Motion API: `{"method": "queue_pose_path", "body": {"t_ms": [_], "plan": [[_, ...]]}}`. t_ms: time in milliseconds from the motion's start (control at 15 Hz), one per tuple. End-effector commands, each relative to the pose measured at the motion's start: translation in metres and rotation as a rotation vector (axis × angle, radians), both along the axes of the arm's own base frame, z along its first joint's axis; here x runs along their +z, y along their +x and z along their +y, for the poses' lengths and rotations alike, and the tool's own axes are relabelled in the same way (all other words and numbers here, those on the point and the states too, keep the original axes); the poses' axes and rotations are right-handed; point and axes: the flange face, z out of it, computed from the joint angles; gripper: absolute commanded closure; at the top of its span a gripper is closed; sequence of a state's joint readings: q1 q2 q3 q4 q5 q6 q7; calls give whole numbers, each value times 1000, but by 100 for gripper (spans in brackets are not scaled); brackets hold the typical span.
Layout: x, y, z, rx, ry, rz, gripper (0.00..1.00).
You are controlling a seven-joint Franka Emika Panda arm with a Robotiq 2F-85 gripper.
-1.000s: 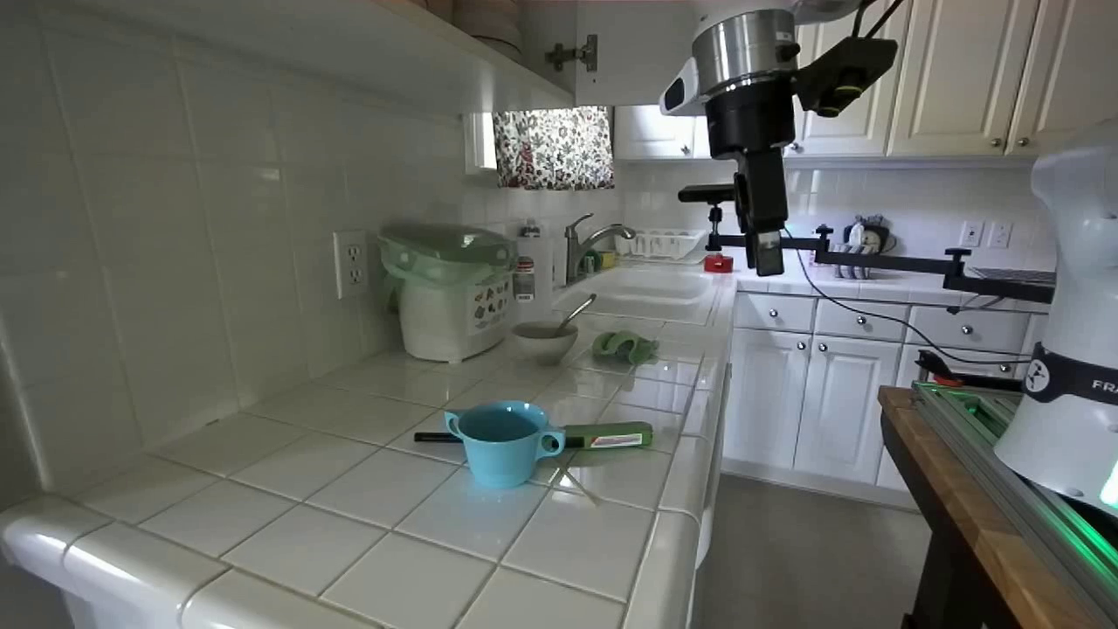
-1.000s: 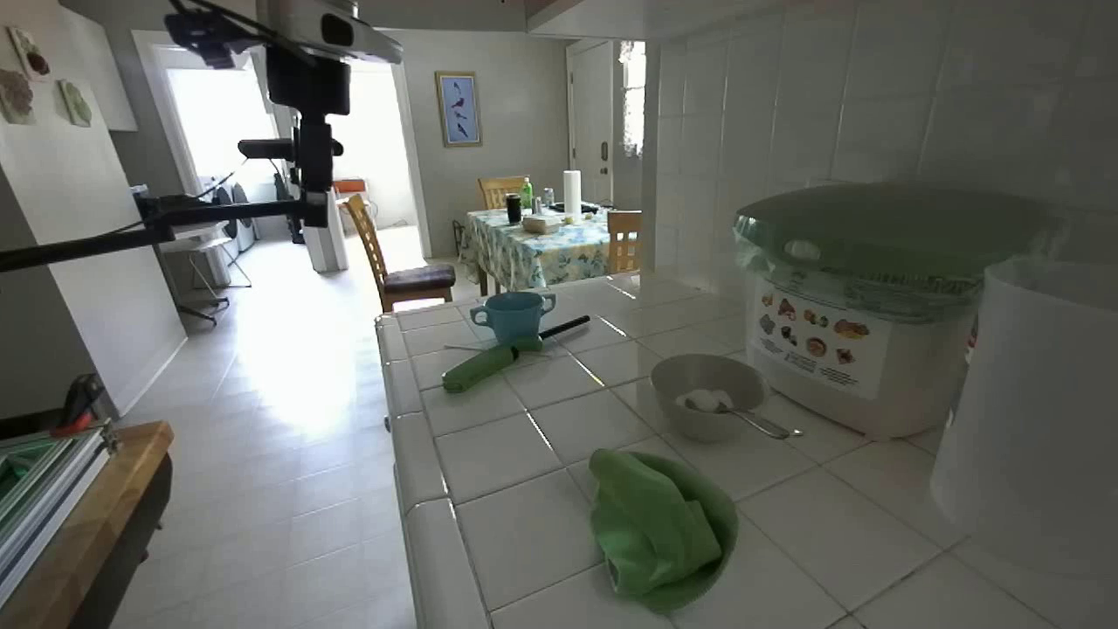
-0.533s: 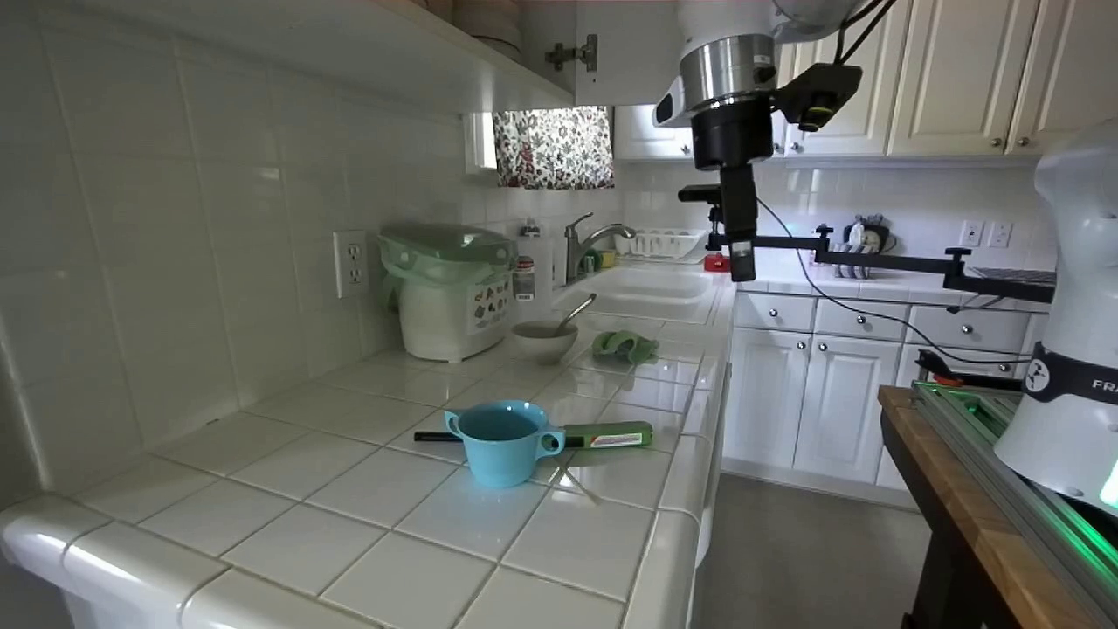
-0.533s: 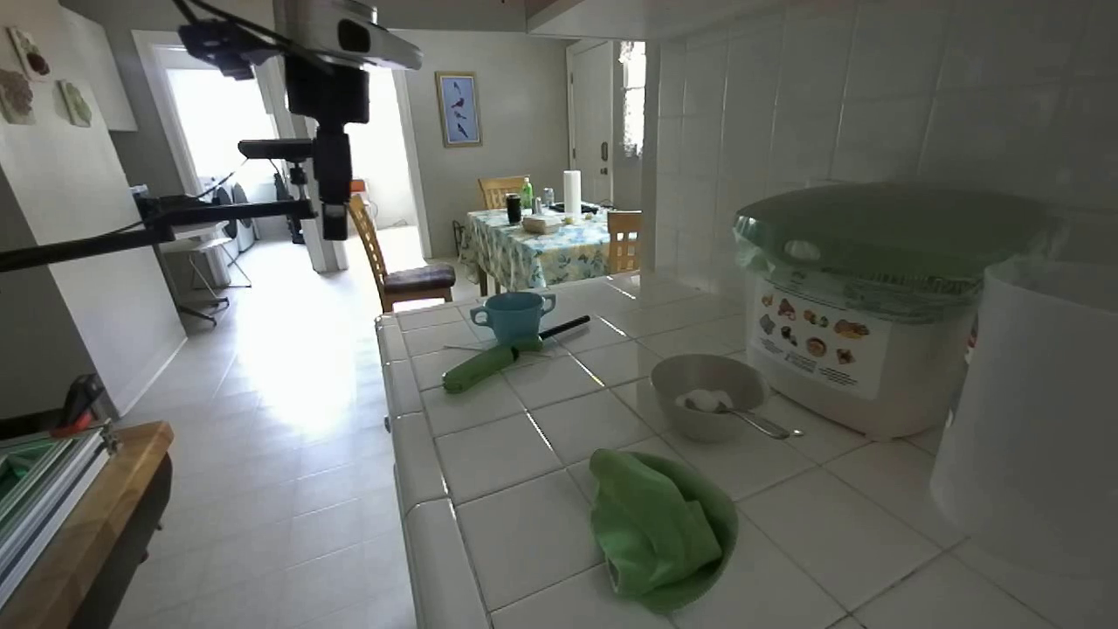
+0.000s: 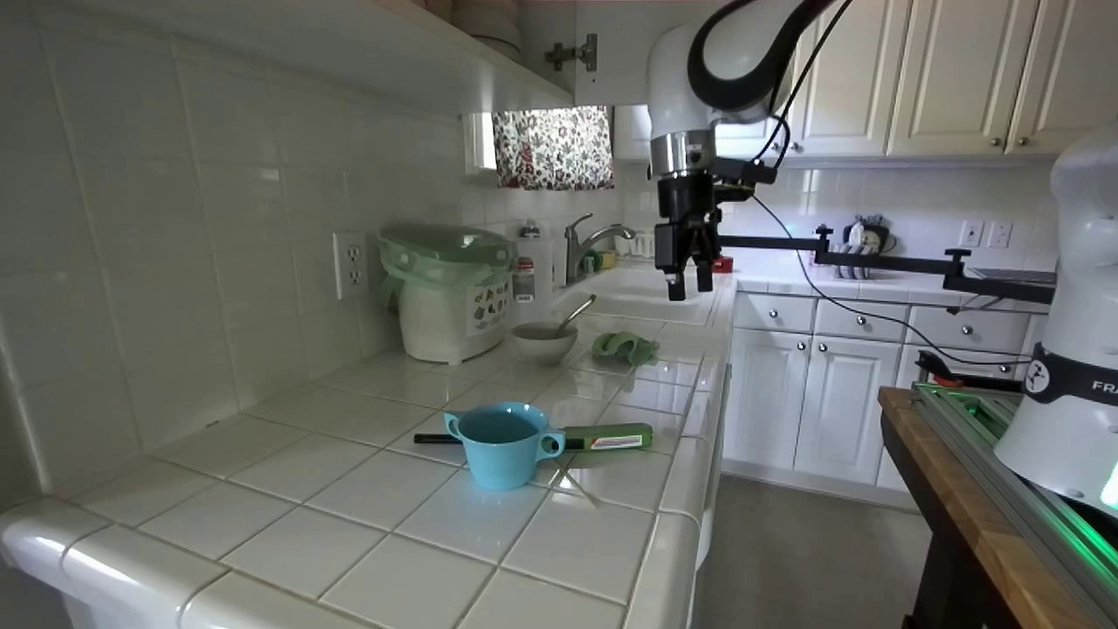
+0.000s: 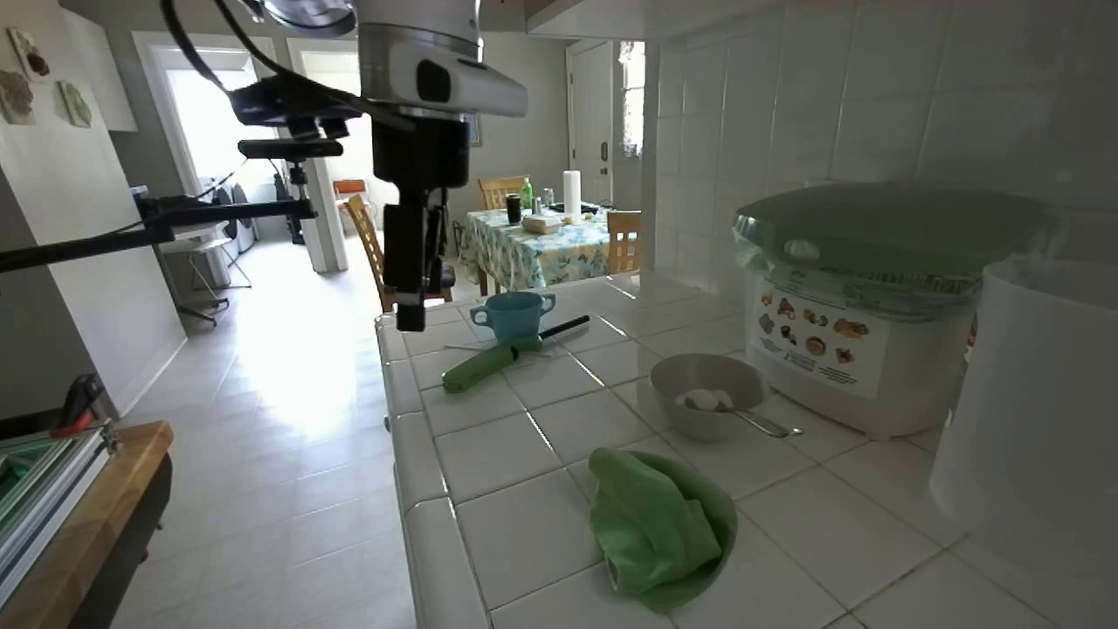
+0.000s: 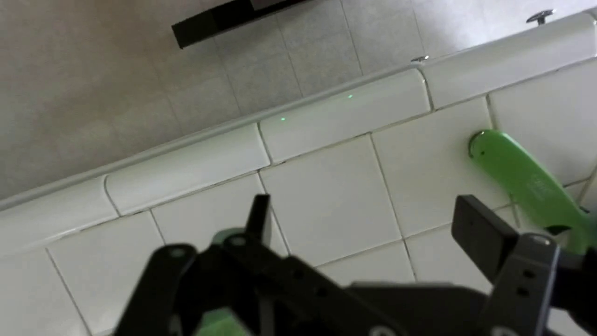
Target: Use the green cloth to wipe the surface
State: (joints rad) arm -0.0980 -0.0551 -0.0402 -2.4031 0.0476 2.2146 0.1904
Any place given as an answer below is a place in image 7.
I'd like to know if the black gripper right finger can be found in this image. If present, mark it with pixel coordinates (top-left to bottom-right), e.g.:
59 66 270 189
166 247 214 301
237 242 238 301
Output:
451 191 597 336

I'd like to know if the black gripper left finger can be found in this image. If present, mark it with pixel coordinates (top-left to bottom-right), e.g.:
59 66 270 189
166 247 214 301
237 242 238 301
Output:
113 191 399 336

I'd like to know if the black floor bar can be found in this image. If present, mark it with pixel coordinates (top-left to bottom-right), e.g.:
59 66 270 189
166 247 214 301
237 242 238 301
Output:
171 0 309 49

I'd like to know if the green-handled black tool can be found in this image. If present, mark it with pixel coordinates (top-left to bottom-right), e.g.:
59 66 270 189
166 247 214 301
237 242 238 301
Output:
466 126 597 257

